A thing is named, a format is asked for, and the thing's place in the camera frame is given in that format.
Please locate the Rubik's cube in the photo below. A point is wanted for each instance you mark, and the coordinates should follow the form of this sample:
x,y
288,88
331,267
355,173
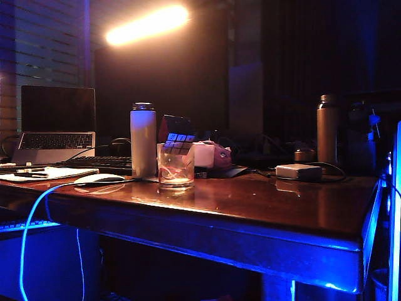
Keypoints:
x,y
178,138

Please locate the clear glass cup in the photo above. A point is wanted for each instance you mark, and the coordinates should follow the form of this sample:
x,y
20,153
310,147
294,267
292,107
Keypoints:
x,y
175,178

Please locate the small brown metal cup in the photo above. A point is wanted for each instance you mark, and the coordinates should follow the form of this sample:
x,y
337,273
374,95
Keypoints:
x,y
304,155

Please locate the white tissue pack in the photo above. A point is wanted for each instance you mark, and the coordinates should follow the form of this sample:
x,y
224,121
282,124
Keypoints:
x,y
203,155

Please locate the pink pouch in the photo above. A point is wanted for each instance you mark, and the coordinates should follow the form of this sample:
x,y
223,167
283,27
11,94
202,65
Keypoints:
x,y
222,154

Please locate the small dark printed box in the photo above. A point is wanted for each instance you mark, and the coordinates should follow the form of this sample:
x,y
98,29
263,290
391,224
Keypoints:
x,y
201,173

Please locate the silver metal thermos bottle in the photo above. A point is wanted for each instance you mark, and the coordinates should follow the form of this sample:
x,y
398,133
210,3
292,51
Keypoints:
x,y
143,141

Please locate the black monitor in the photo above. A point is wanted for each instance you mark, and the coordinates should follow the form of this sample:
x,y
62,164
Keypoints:
x,y
172,87

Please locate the white power adapter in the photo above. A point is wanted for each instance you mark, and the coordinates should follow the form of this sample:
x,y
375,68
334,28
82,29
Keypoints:
x,y
297,172

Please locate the white computer mouse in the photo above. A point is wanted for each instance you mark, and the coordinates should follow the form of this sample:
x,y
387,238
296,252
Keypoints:
x,y
98,179

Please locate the black computer keyboard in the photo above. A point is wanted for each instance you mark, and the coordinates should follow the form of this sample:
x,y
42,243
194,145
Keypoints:
x,y
94,163

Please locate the brown metal bottle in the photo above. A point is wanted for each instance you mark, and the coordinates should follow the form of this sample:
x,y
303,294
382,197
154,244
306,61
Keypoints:
x,y
327,131

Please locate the white paper notepad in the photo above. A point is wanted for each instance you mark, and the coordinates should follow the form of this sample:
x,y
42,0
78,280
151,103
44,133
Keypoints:
x,y
69,173

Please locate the glowing lamp light bar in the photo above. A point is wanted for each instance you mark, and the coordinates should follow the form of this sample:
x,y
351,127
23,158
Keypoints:
x,y
147,24

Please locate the silver laptop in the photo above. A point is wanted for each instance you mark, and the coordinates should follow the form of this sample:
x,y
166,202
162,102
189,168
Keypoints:
x,y
58,109

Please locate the black pen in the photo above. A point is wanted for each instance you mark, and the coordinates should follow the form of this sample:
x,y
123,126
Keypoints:
x,y
32,175

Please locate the silver pen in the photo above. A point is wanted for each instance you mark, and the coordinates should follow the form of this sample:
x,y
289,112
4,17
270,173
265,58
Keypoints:
x,y
30,170

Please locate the window blind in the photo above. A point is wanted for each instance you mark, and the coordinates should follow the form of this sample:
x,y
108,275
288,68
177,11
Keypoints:
x,y
47,40

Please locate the white cabinet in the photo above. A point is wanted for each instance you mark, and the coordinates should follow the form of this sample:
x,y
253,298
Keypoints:
x,y
50,266

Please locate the white upright panel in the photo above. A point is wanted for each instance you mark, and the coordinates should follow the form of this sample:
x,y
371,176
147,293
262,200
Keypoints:
x,y
395,203

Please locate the dark waste bin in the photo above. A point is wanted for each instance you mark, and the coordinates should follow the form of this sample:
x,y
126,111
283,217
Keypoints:
x,y
379,285

